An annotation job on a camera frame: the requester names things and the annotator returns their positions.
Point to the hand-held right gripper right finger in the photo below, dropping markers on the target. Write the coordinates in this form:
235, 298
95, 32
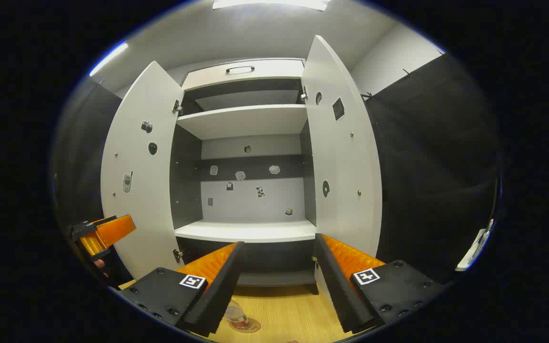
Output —
336, 290

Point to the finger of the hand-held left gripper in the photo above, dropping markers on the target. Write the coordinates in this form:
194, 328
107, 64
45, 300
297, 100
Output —
115, 231

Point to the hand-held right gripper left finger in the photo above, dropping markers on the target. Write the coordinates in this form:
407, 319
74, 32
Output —
222, 290

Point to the clear plastic bottle red label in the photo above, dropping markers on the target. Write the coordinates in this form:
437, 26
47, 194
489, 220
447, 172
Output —
236, 314

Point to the white cabinet door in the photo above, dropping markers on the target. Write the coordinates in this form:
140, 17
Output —
341, 157
136, 200

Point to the metal door hinge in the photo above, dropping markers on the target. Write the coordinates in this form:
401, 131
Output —
177, 255
304, 94
177, 107
314, 261

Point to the white cabinet shelf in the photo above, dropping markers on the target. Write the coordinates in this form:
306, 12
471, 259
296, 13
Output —
246, 231
246, 100
246, 121

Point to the white and grey cabinet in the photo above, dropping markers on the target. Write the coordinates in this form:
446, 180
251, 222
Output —
250, 200

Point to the white panel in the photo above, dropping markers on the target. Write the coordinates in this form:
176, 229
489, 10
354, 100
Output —
472, 252

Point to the black backdrop cloth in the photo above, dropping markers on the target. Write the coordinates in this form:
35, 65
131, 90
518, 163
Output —
436, 166

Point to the ceiling light panel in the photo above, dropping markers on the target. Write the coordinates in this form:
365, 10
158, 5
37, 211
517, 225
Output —
108, 58
269, 4

